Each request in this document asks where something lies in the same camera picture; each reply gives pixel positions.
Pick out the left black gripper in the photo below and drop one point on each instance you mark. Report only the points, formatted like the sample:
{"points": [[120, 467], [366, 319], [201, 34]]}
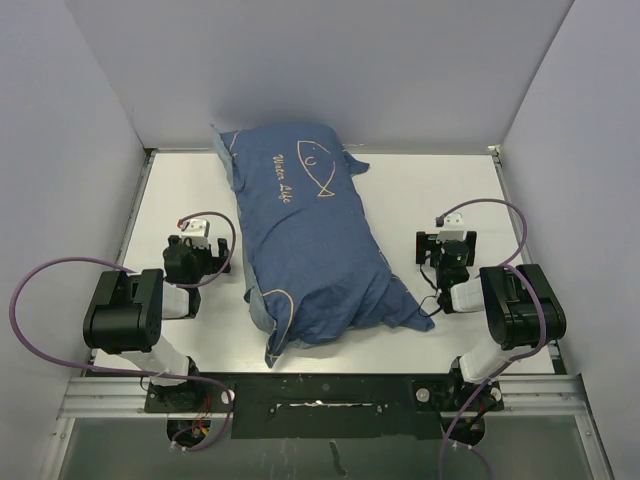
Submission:
{"points": [[216, 264]]}

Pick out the aluminium frame rail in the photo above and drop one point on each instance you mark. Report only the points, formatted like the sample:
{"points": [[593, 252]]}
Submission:
{"points": [[113, 397]]}

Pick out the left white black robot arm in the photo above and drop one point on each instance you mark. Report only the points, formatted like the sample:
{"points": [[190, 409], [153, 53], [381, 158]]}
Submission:
{"points": [[126, 312]]}

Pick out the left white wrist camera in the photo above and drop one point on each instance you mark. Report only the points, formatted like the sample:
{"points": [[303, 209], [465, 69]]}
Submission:
{"points": [[194, 233]]}

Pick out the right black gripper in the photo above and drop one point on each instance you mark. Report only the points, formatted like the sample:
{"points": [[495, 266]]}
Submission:
{"points": [[427, 242]]}

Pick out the blue pillowcase with fish print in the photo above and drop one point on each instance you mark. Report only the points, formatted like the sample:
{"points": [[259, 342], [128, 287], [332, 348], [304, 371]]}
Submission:
{"points": [[312, 267]]}

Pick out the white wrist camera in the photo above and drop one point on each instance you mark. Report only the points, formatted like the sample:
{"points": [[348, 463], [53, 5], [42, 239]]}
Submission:
{"points": [[194, 233], [451, 228]]}

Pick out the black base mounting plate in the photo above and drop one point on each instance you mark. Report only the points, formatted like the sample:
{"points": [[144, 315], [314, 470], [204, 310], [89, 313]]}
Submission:
{"points": [[252, 423]]}

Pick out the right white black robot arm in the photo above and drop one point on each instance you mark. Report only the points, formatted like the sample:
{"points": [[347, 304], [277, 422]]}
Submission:
{"points": [[521, 309]]}

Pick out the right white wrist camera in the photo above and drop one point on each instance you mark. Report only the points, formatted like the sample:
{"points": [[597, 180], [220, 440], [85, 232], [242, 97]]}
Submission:
{"points": [[451, 228]]}

